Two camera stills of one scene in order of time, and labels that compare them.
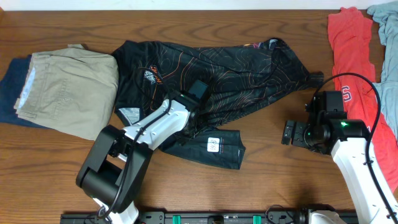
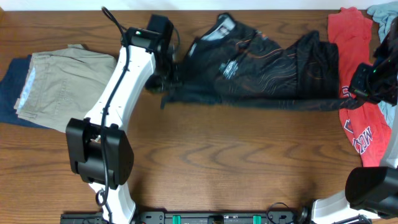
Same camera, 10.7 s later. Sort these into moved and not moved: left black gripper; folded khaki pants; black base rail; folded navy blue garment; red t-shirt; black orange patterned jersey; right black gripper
Moved: right black gripper; black orange patterned jersey; left black gripper
Not moved: folded khaki pants; black base rail; red t-shirt; folded navy blue garment
